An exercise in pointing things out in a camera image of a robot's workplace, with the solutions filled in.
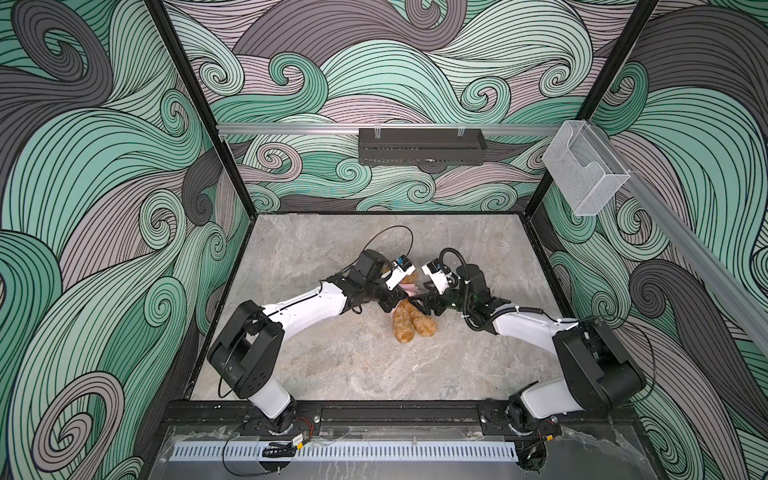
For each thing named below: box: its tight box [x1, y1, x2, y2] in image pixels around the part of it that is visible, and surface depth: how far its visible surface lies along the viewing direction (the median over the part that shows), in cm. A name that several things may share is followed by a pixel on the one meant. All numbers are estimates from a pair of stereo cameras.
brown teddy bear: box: [392, 271, 437, 343], surface depth 78 cm
